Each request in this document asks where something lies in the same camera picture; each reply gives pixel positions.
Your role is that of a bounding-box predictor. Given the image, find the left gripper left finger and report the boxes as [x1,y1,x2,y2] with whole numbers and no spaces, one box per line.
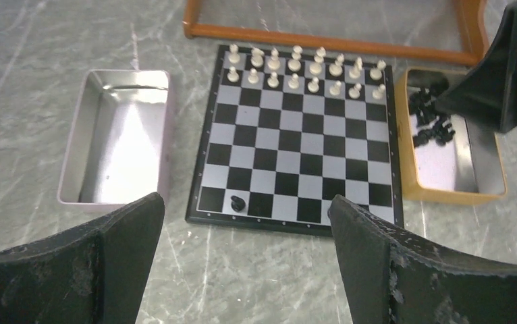
[0,193,165,323]

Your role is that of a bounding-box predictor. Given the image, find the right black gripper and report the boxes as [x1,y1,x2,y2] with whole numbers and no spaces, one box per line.
[435,1,517,133]

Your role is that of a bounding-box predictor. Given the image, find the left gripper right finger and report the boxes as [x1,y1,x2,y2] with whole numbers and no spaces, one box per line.
[328,196,517,323]

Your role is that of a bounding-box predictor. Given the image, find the black rook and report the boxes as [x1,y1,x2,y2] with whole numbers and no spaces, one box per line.
[230,195,246,213]

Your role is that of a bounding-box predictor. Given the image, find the orange wooden shelf rack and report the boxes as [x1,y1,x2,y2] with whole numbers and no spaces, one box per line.
[182,1,489,66]

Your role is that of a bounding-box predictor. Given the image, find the white pawn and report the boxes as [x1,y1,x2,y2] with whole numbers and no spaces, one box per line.
[372,84,386,100]
[348,83,362,99]
[329,81,342,97]

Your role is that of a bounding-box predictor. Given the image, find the white corner rook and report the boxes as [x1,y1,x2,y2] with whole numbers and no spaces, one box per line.
[369,60,387,81]

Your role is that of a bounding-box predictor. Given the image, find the silver tin box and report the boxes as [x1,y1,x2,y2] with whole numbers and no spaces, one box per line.
[57,70,175,213]

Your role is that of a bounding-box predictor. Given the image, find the white knight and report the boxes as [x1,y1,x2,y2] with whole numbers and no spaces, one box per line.
[348,57,363,79]

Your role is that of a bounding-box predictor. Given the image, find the black and white chessboard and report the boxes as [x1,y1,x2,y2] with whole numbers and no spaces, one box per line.
[186,44,404,236]

